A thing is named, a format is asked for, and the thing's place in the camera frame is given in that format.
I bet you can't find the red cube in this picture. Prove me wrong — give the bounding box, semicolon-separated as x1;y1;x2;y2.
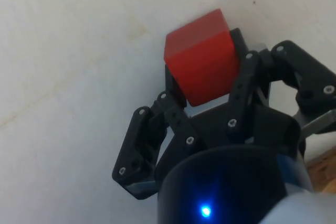
163;8;242;108

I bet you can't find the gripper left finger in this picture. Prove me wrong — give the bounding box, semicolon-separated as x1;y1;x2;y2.
112;63;203;201

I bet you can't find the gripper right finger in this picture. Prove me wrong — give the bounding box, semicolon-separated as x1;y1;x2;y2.
226;27;336;142

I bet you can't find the wicker basket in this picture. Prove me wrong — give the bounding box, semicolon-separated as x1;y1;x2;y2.
306;150;336;193

